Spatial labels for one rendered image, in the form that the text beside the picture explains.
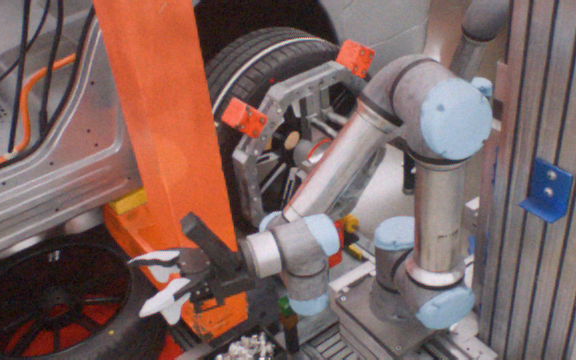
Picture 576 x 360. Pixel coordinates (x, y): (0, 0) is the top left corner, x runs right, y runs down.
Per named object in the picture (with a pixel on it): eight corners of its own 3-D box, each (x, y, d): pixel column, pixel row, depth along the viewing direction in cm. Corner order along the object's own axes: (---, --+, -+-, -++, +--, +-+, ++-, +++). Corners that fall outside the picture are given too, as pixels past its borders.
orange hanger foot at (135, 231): (149, 212, 240) (127, 132, 220) (224, 288, 204) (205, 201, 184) (107, 232, 233) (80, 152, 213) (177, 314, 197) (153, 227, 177)
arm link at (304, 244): (343, 264, 114) (340, 227, 109) (284, 284, 111) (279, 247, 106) (325, 238, 120) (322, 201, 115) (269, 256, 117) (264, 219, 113)
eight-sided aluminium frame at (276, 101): (374, 184, 231) (371, 42, 200) (387, 193, 227) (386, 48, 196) (248, 255, 207) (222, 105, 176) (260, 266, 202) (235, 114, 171)
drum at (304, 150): (326, 160, 211) (324, 122, 203) (372, 188, 196) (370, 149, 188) (292, 178, 205) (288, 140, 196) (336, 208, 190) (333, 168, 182)
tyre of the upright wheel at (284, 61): (309, 202, 253) (356, 36, 231) (350, 231, 237) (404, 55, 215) (158, 215, 211) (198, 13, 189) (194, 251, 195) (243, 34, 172)
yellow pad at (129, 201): (138, 181, 229) (134, 170, 226) (156, 198, 219) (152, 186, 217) (102, 198, 223) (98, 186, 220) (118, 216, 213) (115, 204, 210)
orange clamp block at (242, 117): (254, 108, 185) (232, 96, 178) (270, 118, 179) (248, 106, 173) (242, 129, 185) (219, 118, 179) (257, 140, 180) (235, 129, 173)
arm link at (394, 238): (411, 247, 153) (412, 202, 145) (442, 284, 142) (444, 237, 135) (365, 263, 150) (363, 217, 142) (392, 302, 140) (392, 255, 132)
